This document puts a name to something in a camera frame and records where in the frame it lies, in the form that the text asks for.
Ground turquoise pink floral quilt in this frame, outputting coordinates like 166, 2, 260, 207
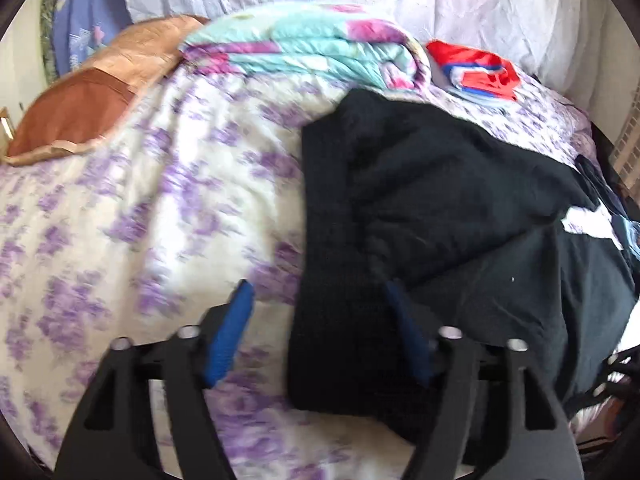
179, 2, 432, 92

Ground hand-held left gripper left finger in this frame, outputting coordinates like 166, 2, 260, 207
52, 279, 256, 480

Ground purple floral bedsheet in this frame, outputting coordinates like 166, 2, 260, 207
0, 67, 601, 480

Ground white cover sheet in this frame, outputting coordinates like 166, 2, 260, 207
119, 0, 613, 111

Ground red blue white folded cloth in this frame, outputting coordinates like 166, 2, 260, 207
426, 39, 521, 107

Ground black pants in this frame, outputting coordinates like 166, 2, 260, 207
287, 87, 638, 456

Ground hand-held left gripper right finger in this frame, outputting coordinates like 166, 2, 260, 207
384, 280, 586, 480

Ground blue hanging cloth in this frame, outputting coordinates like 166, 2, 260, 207
52, 0, 133, 76

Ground brown satin pillow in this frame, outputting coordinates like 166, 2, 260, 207
0, 14, 211, 167

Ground dark blue garment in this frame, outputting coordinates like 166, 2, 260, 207
574, 154, 640, 261

